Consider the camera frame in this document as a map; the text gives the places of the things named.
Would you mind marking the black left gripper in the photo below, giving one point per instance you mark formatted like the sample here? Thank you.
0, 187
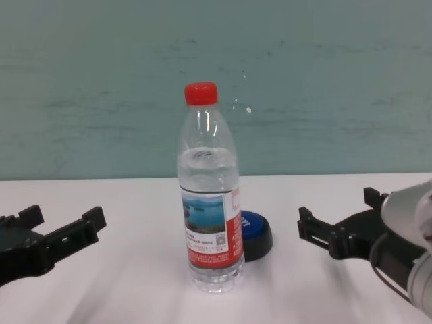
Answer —
23, 253

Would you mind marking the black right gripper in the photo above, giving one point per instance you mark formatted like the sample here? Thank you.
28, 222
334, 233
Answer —
357, 236

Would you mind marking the blue push button black base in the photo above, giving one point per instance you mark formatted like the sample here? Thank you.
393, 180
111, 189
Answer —
258, 233

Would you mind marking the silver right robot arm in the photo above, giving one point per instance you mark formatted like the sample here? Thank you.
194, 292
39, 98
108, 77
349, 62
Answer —
422, 283

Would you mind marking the clear water bottle red cap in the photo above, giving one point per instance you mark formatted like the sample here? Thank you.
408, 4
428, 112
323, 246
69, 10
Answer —
209, 189

